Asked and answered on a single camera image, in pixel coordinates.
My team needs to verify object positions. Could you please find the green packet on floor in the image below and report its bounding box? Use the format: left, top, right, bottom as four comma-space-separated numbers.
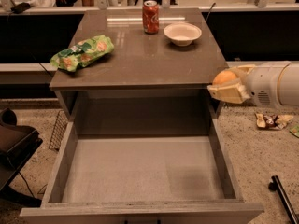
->
290, 125, 299, 138

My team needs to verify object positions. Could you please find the grey cabinet with top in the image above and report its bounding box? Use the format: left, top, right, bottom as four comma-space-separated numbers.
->
50, 8, 227, 137

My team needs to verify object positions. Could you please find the open grey top drawer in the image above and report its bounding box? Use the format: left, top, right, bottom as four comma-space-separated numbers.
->
21, 120, 263, 224

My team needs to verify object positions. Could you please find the black wire basket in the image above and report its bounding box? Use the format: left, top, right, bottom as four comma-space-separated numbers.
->
49, 110, 68, 151

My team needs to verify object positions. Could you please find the crumpled snack wrapper on floor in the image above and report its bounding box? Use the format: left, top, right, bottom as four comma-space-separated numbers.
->
255, 113, 293, 130

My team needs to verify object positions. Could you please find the white paper bowl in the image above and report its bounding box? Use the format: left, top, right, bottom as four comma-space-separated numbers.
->
164, 22, 202, 47

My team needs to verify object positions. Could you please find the black device on ledge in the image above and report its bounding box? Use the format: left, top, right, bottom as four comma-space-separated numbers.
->
11, 2, 31, 14

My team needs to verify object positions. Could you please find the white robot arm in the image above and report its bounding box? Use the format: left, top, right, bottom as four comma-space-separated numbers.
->
207, 61, 299, 108

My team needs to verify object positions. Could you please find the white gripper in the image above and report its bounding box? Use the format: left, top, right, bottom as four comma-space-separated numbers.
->
207, 61, 290, 108

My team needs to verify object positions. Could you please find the orange fruit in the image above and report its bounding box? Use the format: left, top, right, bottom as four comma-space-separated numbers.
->
212, 70, 237, 85

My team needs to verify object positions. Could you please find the red soda can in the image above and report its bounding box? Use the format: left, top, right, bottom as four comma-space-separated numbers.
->
142, 0, 159, 34

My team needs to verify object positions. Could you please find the green chip bag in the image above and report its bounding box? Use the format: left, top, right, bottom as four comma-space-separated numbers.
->
50, 35, 114, 73

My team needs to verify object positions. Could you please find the black bar on floor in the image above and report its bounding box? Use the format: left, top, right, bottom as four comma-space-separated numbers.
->
268, 175, 299, 224

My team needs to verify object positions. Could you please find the dark chair at left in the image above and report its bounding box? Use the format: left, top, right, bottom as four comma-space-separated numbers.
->
0, 108, 43, 207

